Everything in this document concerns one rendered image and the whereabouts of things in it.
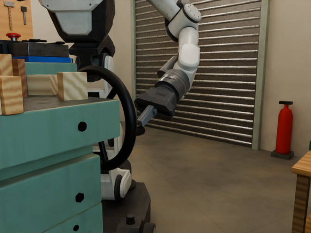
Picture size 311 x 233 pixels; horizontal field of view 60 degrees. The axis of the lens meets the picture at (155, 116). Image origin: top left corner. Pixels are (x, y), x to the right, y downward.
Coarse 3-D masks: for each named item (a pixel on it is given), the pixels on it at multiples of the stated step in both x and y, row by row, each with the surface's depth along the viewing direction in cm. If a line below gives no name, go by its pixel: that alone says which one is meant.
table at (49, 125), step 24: (48, 96) 47; (0, 120) 28; (24, 120) 30; (48, 120) 33; (72, 120) 36; (96, 120) 39; (0, 144) 29; (24, 144) 31; (48, 144) 33; (72, 144) 36; (0, 168) 29
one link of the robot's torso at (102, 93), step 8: (104, 64) 119; (112, 64) 124; (104, 80) 119; (88, 88) 130; (96, 88) 130; (88, 96) 127; (96, 96) 127; (104, 96) 121; (96, 144) 135; (112, 144) 135
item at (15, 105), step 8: (0, 80) 28; (8, 80) 28; (16, 80) 29; (0, 88) 28; (8, 88) 28; (16, 88) 29; (0, 96) 28; (8, 96) 28; (16, 96) 29; (8, 104) 28; (16, 104) 29; (8, 112) 28; (16, 112) 29
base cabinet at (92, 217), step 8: (88, 208) 46; (96, 208) 48; (72, 216) 44; (80, 216) 45; (88, 216) 46; (96, 216) 48; (64, 224) 42; (72, 224) 44; (80, 224) 45; (88, 224) 46; (96, 224) 48; (48, 232) 40; (56, 232) 41; (64, 232) 43; (72, 232) 44; (80, 232) 45; (88, 232) 46; (96, 232) 48
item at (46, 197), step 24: (48, 168) 40; (72, 168) 42; (96, 168) 46; (0, 192) 34; (24, 192) 37; (48, 192) 40; (72, 192) 43; (96, 192) 47; (0, 216) 34; (24, 216) 37; (48, 216) 40
